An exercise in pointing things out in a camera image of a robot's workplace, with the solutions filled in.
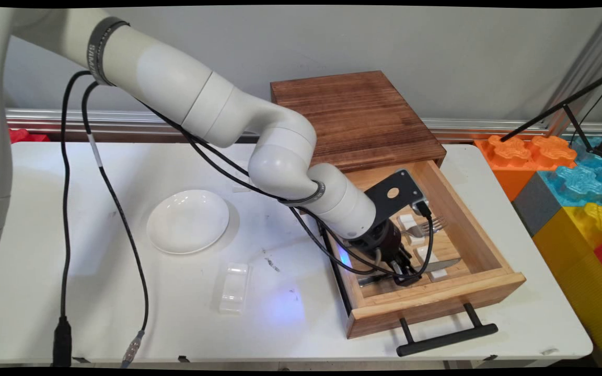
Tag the orange foam block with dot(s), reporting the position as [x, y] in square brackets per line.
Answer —
[515, 154]

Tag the white ceramic cutlery rest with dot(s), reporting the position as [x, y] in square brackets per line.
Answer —
[439, 272]
[409, 222]

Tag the clear rest near knife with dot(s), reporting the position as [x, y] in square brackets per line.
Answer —
[234, 287]

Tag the dark wooden cabinet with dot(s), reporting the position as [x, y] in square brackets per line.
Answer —
[363, 112]

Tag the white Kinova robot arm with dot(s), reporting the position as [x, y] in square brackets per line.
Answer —
[165, 78]

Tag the light wooden drawer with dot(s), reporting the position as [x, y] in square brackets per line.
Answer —
[437, 297]

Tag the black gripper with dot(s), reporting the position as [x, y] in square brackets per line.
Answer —
[379, 241]

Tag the aluminium rail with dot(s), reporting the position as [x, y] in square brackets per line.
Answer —
[97, 121]

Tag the blue foam block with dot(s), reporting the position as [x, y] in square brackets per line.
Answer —
[578, 180]

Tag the grey foam block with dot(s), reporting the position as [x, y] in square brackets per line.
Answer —
[536, 206]

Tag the yellow foam block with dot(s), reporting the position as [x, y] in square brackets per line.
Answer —
[578, 271]

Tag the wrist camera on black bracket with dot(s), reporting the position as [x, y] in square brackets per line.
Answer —
[395, 192]

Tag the white round plate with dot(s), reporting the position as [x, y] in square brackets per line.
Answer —
[188, 222]

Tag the silver metal knife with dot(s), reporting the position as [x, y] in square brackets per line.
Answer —
[442, 265]

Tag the black tripod stand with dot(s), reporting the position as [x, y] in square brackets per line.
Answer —
[557, 108]

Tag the silver metal fork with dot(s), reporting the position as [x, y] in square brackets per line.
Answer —
[434, 225]

